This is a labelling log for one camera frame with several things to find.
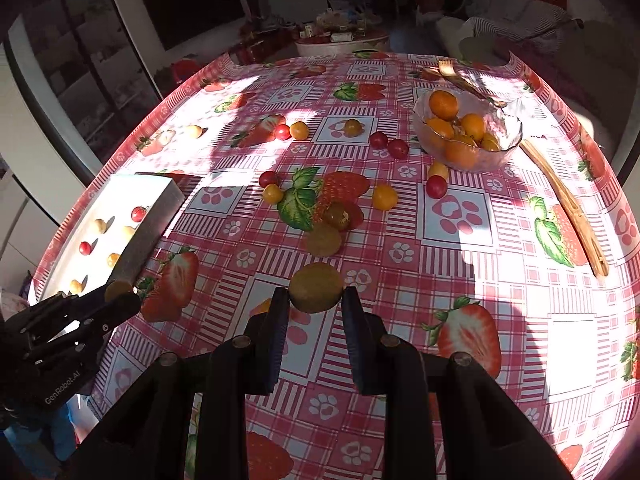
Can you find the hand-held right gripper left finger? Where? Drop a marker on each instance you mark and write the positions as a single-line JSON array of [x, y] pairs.
[[277, 340]]

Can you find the cluttered coffee table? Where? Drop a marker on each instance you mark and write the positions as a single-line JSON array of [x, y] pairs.
[[345, 42]]

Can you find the person's blue clothing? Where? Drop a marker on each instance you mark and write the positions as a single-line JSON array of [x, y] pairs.
[[40, 440]]

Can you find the white sofa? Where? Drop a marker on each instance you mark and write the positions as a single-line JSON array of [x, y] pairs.
[[505, 7]]

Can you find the strawberry print checked tablecloth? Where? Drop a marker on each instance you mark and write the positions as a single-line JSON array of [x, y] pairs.
[[450, 270]]

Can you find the black television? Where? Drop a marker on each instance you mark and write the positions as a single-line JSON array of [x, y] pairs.
[[195, 5]]

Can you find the tan longan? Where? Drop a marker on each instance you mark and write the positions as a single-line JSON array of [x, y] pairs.
[[100, 225], [118, 290], [76, 286], [316, 287], [194, 131]]

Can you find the gold fork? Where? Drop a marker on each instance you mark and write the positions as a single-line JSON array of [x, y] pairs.
[[447, 69]]

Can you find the clear glass bowl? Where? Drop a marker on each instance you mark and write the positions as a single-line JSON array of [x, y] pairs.
[[505, 130]]

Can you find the yellow cherry tomato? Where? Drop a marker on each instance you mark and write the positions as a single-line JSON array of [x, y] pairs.
[[438, 169], [113, 259], [299, 130], [384, 196], [127, 232], [272, 193], [352, 127]]

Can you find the orange kumquat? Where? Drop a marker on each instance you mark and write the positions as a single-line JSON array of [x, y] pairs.
[[439, 128], [490, 142], [443, 103], [461, 154], [472, 126]]

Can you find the red cherry tomato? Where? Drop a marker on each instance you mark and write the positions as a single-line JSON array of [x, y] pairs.
[[269, 178], [436, 186], [378, 140], [282, 131], [85, 247], [138, 213], [398, 148]]

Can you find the brown kiwi farther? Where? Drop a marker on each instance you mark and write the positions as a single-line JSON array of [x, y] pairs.
[[324, 238]]

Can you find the striped blanket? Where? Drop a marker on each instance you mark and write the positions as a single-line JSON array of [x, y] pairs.
[[500, 27]]

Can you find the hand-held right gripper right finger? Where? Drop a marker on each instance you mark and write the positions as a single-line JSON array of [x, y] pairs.
[[357, 340]]

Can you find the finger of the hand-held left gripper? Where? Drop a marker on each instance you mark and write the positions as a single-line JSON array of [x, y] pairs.
[[112, 312], [65, 305]]

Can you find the brownish green cherry tomato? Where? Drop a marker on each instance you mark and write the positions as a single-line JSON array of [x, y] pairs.
[[336, 214]]

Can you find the red stool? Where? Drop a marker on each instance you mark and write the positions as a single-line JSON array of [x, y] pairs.
[[185, 70]]

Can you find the white rectangular tray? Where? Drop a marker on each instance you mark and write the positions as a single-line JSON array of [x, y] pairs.
[[150, 195]]

